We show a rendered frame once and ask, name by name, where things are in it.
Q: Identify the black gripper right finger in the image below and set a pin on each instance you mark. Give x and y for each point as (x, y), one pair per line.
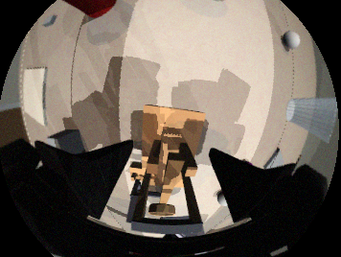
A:
(242, 184)

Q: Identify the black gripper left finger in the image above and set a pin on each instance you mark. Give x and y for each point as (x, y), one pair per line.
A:
(91, 175)

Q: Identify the dark red cup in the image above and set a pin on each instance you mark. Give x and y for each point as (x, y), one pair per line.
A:
(94, 8)

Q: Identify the cream flat rectangular panel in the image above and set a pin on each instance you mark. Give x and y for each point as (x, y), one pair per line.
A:
(34, 86)

